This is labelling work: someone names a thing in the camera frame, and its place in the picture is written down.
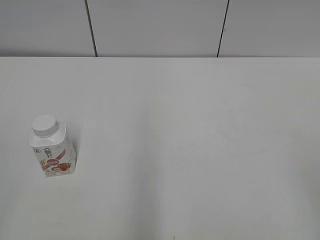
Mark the white yili yogurt bottle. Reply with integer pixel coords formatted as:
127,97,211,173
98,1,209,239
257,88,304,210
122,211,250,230
30,122,77,178

